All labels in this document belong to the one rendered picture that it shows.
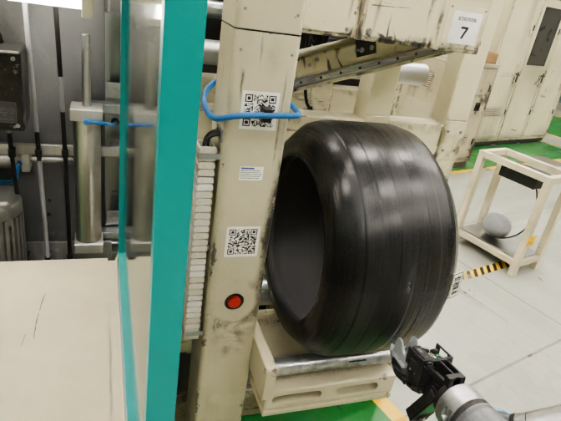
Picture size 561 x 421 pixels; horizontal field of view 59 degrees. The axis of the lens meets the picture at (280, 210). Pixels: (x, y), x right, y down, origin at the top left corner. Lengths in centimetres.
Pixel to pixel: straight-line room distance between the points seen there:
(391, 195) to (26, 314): 68
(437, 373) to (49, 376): 68
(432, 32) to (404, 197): 54
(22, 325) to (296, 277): 89
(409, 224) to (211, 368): 60
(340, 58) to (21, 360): 109
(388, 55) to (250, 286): 78
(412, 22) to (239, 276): 77
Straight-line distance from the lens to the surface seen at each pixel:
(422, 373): 105
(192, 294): 114
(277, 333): 151
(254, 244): 109
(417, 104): 587
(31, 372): 71
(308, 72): 142
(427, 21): 140
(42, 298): 82
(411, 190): 105
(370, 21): 132
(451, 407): 99
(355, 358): 132
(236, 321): 120
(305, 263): 151
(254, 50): 95
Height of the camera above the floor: 174
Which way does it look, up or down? 25 degrees down
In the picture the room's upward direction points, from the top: 9 degrees clockwise
